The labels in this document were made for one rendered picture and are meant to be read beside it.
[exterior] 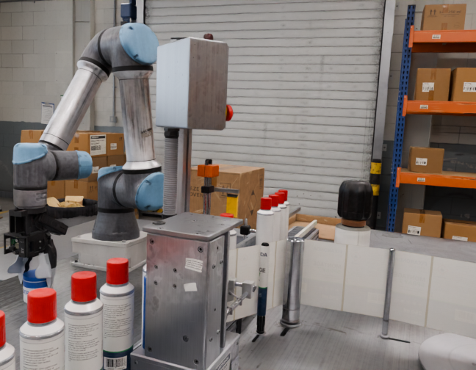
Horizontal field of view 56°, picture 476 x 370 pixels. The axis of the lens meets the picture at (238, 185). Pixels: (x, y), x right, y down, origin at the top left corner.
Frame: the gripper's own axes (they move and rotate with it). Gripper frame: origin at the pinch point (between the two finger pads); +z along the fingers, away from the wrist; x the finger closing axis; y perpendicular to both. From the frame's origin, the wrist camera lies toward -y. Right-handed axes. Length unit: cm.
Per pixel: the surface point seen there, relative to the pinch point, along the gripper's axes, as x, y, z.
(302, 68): -16, -451, -113
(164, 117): 32, -4, -43
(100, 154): -205, -324, -5
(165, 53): 32, -4, -58
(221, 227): 59, 28, -27
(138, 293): 21.0, -14.2, 4.7
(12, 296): -7.1, 0.9, 4.8
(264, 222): 49, -37, -14
